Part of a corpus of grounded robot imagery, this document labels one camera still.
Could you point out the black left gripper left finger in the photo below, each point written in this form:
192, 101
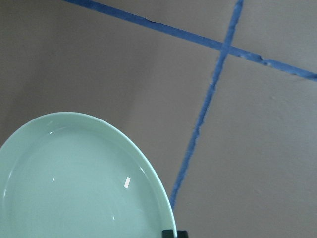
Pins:
167, 234

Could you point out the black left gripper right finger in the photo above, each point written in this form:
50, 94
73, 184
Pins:
182, 234

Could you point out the light green ceramic plate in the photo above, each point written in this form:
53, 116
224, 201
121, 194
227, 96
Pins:
71, 175

